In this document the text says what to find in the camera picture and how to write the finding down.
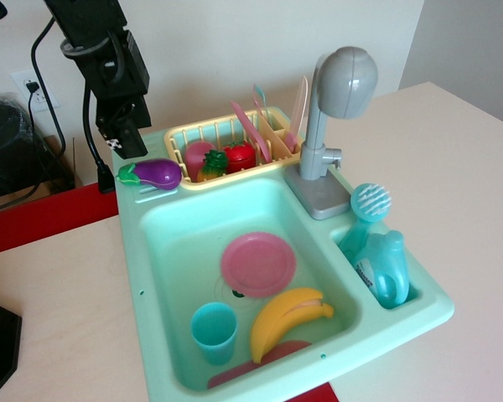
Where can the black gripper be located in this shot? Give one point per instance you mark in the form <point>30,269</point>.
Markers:
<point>118,77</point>

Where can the purple toy eggplant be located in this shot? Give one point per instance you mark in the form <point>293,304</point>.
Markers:
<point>160,173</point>

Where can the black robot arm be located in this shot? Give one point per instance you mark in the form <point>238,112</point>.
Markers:
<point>85,23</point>

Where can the pink plate in rack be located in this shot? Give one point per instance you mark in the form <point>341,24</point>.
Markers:
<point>252,132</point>

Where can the pink toy plate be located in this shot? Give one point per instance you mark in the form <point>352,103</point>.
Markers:
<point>258,264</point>

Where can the pink toy cup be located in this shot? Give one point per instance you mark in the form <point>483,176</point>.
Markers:
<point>194,157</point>

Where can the toy pineapple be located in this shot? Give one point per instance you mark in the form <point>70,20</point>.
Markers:
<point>215,165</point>

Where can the black bag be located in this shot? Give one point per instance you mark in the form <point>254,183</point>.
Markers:
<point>25,158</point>

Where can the red toy tomato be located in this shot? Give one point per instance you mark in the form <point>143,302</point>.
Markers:
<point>240,156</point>

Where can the teal and pink utensil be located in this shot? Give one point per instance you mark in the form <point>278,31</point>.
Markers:
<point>259,100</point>

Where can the yellow dish rack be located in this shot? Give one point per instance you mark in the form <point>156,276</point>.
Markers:
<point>221,131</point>

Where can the pink toy knife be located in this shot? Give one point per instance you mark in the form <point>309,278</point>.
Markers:
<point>299,106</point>

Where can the mint green toy sink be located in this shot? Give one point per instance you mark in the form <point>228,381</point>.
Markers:
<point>174,241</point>

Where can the teal toy cup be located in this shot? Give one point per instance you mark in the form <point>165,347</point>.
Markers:
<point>214,327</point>

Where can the grey toy faucet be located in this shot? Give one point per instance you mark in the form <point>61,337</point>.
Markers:
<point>342,88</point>

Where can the yellow toy banana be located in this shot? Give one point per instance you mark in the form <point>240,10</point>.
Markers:
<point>283,313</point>

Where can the teal dish brush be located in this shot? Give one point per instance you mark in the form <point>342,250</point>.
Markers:
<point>370,203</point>

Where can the teal detergent bottle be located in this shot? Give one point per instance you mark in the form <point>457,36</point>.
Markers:
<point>382,266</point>

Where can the white wall outlet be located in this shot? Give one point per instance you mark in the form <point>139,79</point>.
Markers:
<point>30,87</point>

